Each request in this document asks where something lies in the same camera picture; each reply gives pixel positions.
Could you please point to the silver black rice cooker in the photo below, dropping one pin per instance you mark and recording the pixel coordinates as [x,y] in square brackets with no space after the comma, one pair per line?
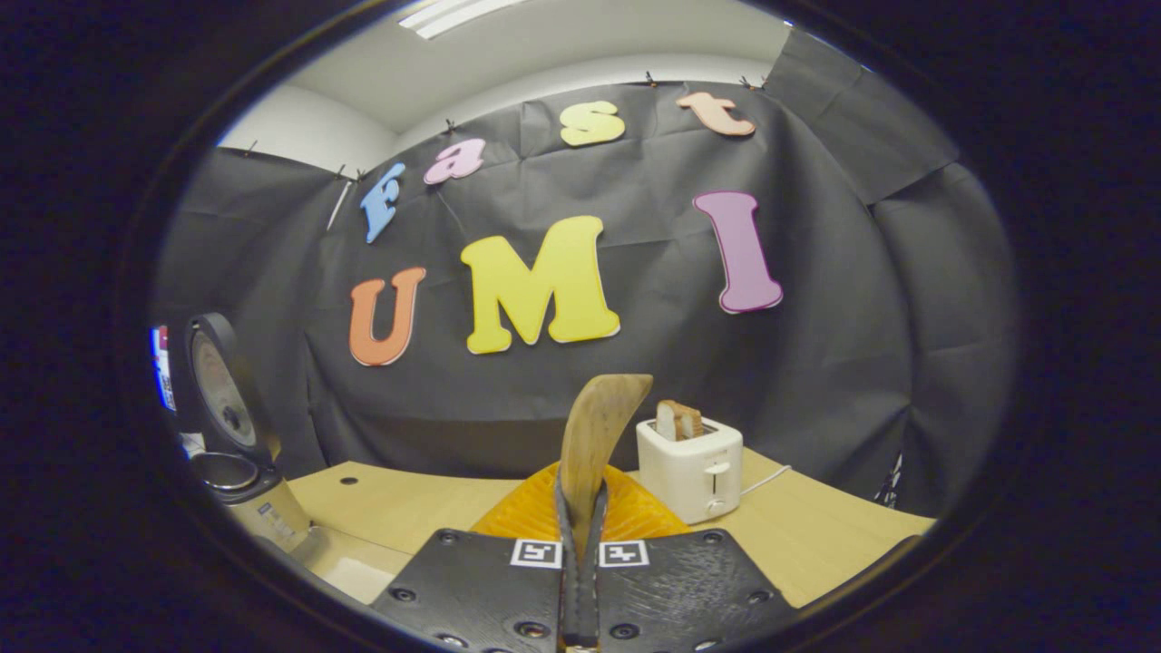
[236,462]

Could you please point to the white toaster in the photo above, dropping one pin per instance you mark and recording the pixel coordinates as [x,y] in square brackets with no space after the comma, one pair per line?
[689,472]

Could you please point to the long ceiling light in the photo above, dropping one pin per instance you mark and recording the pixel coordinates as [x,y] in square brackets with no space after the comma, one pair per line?
[458,14]

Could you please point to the toasted bread slice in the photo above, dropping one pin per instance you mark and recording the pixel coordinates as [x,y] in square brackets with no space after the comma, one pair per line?
[680,422]

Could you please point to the wooden spoon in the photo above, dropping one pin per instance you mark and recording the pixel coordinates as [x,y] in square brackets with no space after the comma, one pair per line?
[594,431]

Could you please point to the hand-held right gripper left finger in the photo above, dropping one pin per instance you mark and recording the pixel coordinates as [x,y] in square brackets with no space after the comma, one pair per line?
[490,589]

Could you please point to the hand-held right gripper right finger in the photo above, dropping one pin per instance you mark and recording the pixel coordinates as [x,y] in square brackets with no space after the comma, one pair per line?
[671,589]

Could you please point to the computer monitor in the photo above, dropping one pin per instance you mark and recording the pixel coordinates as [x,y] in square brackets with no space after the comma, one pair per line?
[165,367]

